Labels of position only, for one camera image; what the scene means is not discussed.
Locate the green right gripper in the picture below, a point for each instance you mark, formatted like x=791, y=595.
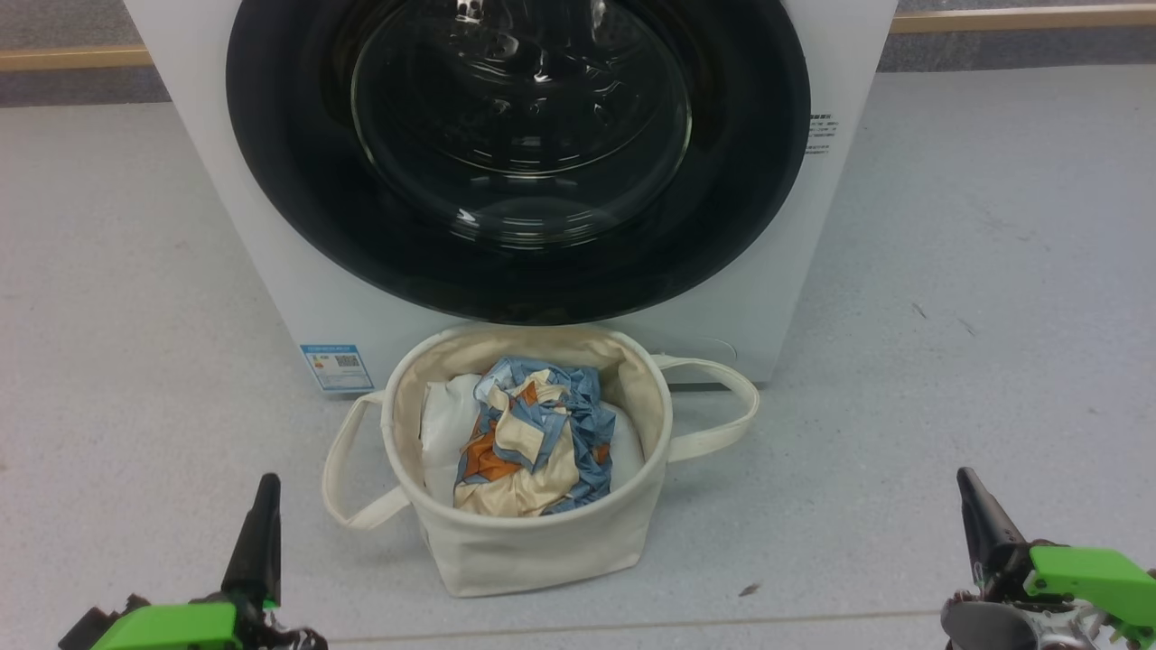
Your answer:
x=1084, y=573

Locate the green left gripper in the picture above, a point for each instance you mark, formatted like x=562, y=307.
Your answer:
x=167, y=626

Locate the plain white garment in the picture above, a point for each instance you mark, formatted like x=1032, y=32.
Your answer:
x=447, y=424

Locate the blue orange cream patterned garment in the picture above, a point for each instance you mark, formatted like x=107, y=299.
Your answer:
x=560, y=424

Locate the washing machine door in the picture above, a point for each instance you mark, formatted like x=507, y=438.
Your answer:
x=289, y=181

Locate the white front-load washing machine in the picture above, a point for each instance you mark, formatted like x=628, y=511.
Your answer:
x=840, y=54

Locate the blue energy label sticker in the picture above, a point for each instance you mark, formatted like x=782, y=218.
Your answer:
x=336, y=366

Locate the cream canvas laundry basket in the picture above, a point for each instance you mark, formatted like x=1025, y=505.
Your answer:
x=533, y=551

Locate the round white filter cover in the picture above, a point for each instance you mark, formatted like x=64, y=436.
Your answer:
x=713, y=348

